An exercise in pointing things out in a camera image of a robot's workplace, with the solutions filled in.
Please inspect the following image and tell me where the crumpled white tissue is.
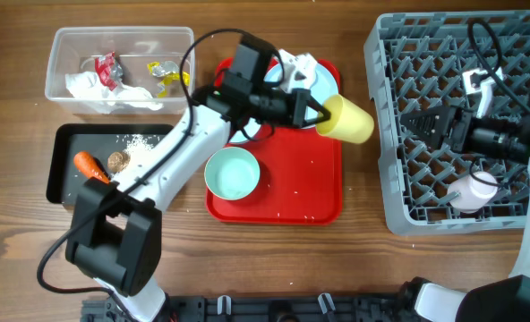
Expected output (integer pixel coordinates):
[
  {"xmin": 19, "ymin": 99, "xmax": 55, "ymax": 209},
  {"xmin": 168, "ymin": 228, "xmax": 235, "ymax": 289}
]
[{"xmin": 64, "ymin": 72, "xmax": 163, "ymax": 114}]

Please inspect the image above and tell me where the clear plastic waste bin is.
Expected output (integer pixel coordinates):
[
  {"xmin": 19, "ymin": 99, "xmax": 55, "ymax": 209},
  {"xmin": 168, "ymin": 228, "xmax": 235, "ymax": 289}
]
[{"xmin": 45, "ymin": 26, "xmax": 195, "ymax": 114}]

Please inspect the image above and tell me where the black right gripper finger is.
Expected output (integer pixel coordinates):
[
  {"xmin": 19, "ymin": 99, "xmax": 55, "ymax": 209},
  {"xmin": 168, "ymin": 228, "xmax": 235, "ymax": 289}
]
[
  {"xmin": 400, "ymin": 106, "xmax": 452, "ymax": 125},
  {"xmin": 407, "ymin": 120, "xmax": 449, "ymax": 149}
]

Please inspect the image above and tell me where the red foil wrapper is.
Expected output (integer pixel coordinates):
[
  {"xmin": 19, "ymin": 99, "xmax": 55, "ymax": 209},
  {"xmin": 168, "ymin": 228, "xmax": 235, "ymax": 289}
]
[{"xmin": 94, "ymin": 52, "xmax": 124, "ymax": 91}]

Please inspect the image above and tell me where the brown walnut shell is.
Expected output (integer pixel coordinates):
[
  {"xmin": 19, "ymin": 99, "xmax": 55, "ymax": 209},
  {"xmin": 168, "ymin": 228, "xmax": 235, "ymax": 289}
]
[{"xmin": 107, "ymin": 151, "xmax": 130, "ymax": 174}]

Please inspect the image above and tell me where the grey dishwasher rack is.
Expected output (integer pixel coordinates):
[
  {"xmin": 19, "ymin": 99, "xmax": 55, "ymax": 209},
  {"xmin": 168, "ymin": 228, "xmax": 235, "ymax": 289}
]
[{"xmin": 363, "ymin": 11, "xmax": 530, "ymax": 236}]

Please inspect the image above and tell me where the yellow foil wrapper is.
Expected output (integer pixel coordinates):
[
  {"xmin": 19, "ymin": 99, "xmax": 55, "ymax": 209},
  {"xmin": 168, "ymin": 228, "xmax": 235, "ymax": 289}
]
[{"xmin": 147, "ymin": 61, "xmax": 190, "ymax": 98}]

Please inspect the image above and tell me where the small light blue bowl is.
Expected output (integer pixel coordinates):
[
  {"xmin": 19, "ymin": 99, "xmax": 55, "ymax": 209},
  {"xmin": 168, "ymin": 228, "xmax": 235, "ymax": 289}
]
[{"xmin": 228, "ymin": 120, "xmax": 261, "ymax": 145}]

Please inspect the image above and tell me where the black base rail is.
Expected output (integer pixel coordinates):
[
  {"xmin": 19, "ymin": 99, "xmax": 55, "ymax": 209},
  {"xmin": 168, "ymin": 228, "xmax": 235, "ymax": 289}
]
[{"xmin": 80, "ymin": 292, "xmax": 480, "ymax": 322}]

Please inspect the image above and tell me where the yellow plastic cup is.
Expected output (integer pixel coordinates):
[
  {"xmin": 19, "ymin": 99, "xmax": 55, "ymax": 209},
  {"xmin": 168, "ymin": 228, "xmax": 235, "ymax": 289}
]
[{"xmin": 315, "ymin": 94, "xmax": 374, "ymax": 144}]

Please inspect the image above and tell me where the white rice pile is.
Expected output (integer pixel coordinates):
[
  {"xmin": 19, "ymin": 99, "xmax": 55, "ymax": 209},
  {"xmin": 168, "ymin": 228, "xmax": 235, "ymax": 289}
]
[{"xmin": 124, "ymin": 134, "xmax": 157, "ymax": 165}]

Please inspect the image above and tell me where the large light blue plate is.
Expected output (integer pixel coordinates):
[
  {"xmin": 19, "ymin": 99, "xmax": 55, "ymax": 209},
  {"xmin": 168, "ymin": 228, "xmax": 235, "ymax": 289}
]
[{"xmin": 264, "ymin": 61, "xmax": 338, "ymax": 119}]

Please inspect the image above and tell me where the green bowl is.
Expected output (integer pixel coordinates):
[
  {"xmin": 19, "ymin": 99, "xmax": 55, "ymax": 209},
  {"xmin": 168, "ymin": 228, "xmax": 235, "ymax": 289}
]
[{"xmin": 204, "ymin": 147, "xmax": 261, "ymax": 200}]

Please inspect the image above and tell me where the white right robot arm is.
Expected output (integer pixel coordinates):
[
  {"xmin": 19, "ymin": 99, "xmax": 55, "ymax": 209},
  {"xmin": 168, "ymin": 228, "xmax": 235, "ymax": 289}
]
[{"xmin": 400, "ymin": 92, "xmax": 530, "ymax": 321}]

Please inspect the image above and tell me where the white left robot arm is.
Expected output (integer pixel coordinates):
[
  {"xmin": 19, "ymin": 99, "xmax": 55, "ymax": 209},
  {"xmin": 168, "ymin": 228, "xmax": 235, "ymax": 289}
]
[{"xmin": 61, "ymin": 32, "xmax": 329, "ymax": 321}]

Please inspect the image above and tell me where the pink plastic cup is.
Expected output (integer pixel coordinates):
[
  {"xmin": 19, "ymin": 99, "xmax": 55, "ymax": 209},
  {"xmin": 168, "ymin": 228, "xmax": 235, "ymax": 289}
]
[{"xmin": 448, "ymin": 172, "xmax": 499, "ymax": 213}]

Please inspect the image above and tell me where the red plastic tray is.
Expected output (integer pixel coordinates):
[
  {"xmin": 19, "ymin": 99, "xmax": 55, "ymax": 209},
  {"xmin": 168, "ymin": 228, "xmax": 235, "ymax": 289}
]
[{"xmin": 205, "ymin": 55, "xmax": 343, "ymax": 226}]

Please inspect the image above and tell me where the orange carrot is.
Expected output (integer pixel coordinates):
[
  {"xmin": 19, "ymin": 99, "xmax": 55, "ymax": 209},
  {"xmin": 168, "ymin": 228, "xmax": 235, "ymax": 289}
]
[{"xmin": 73, "ymin": 151, "xmax": 109, "ymax": 183}]

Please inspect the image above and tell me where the black rectangular tray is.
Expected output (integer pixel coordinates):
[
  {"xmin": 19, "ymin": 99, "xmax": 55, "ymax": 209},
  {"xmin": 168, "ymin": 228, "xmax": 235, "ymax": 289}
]
[{"xmin": 46, "ymin": 123, "xmax": 172, "ymax": 207}]

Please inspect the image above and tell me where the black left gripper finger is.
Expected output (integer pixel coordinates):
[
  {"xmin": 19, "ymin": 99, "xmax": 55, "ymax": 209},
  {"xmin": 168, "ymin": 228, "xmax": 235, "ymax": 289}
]
[
  {"xmin": 304, "ymin": 115, "xmax": 330, "ymax": 128},
  {"xmin": 308, "ymin": 97, "xmax": 331, "ymax": 117}
]

